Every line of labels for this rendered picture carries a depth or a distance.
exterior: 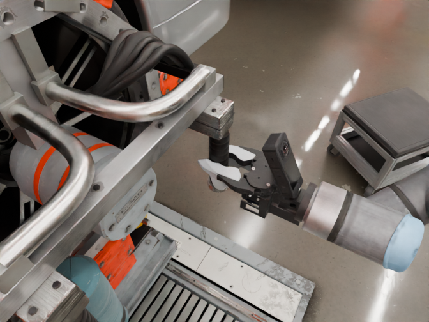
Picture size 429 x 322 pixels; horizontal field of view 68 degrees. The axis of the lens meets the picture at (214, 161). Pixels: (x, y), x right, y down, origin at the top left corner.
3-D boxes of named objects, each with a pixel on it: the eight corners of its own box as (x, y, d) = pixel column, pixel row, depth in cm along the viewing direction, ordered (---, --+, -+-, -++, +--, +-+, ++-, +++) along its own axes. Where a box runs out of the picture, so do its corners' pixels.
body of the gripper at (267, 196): (235, 207, 60) (295, 235, 56) (238, 178, 54) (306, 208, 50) (253, 179, 65) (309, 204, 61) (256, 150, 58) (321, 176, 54)
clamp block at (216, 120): (190, 107, 58) (188, 82, 54) (233, 124, 55) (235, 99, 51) (174, 123, 55) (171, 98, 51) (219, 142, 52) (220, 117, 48)
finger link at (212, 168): (193, 187, 61) (238, 201, 59) (191, 167, 57) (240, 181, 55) (199, 175, 63) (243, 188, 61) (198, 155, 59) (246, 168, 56)
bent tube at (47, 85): (121, 51, 56) (106, -14, 48) (216, 82, 49) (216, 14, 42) (40, 105, 46) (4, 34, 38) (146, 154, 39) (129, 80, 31)
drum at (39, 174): (82, 156, 66) (57, 102, 55) (165, 199, 59) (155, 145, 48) (25, 206, 58) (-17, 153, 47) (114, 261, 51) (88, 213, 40)
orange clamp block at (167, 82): (136, 91, 75) (159, 73, 80) (163, 101, 73) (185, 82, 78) (131, 65, 70) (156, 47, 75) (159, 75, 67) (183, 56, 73)
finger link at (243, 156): (209, 163, 65) (245, 185, 61) (208, 142, 61) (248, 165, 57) (218, 154, 67) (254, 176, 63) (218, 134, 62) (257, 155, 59)
